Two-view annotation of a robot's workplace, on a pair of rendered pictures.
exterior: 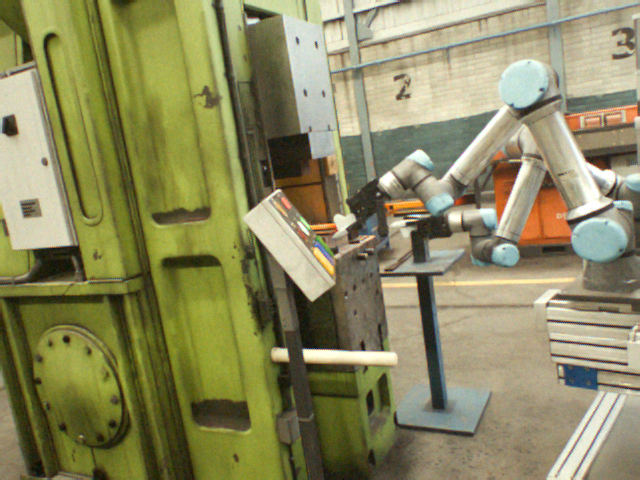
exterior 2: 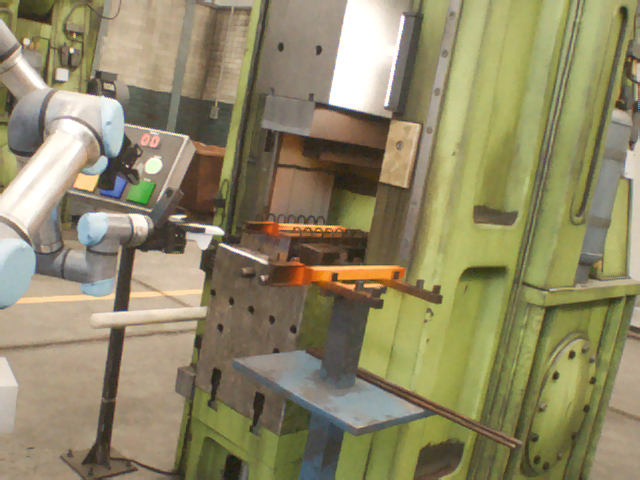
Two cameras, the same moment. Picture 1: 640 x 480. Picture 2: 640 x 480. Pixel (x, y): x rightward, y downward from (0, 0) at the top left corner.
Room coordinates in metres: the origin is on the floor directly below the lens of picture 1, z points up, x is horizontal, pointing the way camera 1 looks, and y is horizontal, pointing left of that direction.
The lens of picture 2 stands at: (2.70, -2.00, 1.29)
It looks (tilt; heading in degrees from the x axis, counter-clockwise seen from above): 8 degrees down; 104
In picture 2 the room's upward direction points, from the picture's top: 11 degrees clockwise
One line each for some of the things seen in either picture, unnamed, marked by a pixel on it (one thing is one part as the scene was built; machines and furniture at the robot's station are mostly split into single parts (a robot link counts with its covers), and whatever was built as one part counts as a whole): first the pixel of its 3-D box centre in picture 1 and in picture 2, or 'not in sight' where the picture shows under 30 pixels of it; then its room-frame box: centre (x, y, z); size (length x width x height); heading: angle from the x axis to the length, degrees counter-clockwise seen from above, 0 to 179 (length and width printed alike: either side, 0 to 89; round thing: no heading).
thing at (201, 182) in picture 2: not in sight; (186, 177); (-1.20, 6.34, 0.42); 1.89 x 1.20 x 0.85; 153
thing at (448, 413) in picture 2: (409, 253); (403, 392); (2.58, -0.41, 0.74); 0.60 x 0.04 x 0.01; 152
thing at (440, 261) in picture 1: (422, 262); (335, 385); (2.42, -0.44, 0.73); 0.40 x 0.30 x 0.02; 151
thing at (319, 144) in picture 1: (275, 152); (335, 125); (2.17, 0.13, 1.32); 0.42 x 0.20 x 0.10; 62
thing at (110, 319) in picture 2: (333, 357); (153, 316); (1.72, 0.02, 0.62); 0.44 x 0.05 x 0.05; 62
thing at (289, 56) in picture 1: (270, 87); (362, 44); (2.20, 0.11, 1.56); 0.42 x 0.39 x 0.40; 62
